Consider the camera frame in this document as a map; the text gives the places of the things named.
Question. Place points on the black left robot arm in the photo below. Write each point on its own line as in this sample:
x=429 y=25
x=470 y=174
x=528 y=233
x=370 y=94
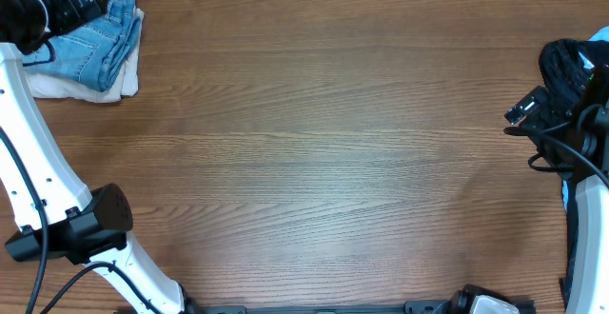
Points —
x=56 y=214

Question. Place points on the folded white trousers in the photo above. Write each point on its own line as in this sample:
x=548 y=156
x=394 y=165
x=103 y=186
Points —
x=126 y=85

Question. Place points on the light blue garment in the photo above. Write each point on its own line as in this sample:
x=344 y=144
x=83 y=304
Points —
x=601 y=35

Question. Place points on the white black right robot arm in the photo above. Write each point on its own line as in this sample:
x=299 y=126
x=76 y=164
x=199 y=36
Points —
x=572 y=137

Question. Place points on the black printed garment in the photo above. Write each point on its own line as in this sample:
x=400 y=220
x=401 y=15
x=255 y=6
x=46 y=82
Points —
x=566 y=65

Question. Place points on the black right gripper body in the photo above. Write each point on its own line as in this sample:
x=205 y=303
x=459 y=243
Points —
x=546 y=113

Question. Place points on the blue denim jeans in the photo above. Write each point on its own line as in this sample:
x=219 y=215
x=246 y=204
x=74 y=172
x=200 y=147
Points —
x=93 y=54

